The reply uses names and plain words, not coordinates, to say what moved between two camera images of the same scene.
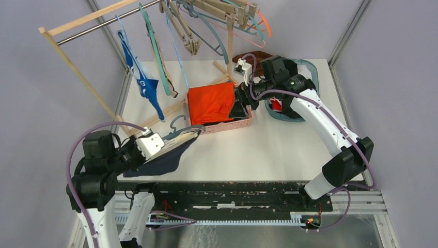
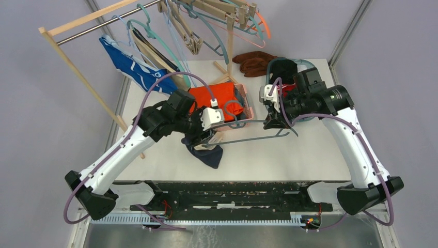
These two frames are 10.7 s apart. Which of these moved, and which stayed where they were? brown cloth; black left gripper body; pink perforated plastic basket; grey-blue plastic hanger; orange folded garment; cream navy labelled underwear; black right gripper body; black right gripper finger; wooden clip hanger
Moved: black right gripper finger; grey-blue plastic hanger; black right gripper body; black left gripper body; cream navy labelled underwear
Stayed: wooden clip hanger; pink perforated plastic basket; brown cloth; orange folded garment
